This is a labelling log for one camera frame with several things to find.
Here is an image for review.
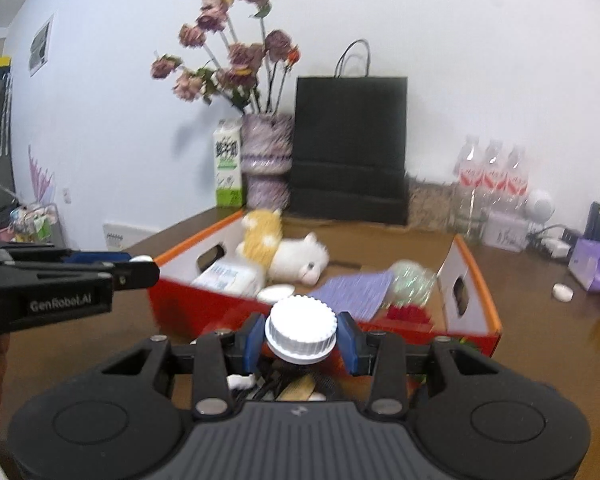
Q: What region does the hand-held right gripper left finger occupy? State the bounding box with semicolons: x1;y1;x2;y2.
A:
100;312;267;420

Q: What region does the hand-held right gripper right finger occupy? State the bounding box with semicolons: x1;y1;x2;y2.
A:
336;312;501;420

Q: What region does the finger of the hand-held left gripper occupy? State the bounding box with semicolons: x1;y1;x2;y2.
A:
50;247;133;266
95;259;161;293

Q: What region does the black braided cable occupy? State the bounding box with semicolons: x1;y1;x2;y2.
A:
255;367;341;402

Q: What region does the white ribbed bottle cap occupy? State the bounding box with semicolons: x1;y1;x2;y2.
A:
265;296;338;366

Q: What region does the purple fabric pouch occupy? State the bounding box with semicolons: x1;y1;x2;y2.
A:
307;270;396;321

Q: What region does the small white round container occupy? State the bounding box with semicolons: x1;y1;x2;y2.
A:
257;284;296;305

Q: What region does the red cardboard box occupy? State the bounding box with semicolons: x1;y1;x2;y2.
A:
147;210;503;358

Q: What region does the light wooden stick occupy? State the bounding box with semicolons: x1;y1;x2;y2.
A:
277;377;315;402

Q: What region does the red fabric flower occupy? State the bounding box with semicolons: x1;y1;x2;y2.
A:
386;304;431;326

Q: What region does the white wet wipes canister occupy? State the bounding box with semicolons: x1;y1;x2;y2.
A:
192;261;266;297

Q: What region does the iridescent plastic bag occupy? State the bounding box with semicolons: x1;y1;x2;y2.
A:
384;259;438;306

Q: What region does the white and yellow plush toy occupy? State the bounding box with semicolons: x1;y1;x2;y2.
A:
236;208;331;286

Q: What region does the metal trolley rack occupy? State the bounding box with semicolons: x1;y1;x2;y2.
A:
0;202;63;251

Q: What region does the white and green milk carton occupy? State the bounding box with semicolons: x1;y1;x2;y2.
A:
212;119;245;208

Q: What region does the clear container of clothespins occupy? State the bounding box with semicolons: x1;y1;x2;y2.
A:
405;175;456;233

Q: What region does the clear glass cup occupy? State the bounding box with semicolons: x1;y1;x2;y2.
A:
452;195;486;246

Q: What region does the purple speckled vase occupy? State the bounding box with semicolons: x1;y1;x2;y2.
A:
240;112;295;211

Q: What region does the wooden desk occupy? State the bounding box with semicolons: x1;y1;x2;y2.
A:
0;207;600;480

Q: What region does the white tin box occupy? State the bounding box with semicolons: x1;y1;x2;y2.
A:
482;210;528;253

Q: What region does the black paper bag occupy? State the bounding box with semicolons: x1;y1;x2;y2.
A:
287;39;410;226

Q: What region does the dried pink roses bouquet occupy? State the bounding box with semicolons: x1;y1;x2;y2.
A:
151;0;301;116

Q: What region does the purple tissue box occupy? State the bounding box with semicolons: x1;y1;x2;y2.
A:
567;239;600;293

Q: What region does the black upright device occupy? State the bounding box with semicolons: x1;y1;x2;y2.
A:
584;201;600;242

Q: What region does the white wall vent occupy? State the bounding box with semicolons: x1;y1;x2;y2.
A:
102;220;161;251

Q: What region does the purple flower wall decal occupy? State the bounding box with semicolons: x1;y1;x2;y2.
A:
27;144;57;203

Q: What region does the wall poster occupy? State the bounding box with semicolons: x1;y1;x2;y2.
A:
28;14;55;77

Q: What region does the white charger with black cable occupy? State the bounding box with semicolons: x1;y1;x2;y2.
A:
530;225;581;260

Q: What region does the white round camera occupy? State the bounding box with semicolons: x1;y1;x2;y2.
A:
525;189;556;233

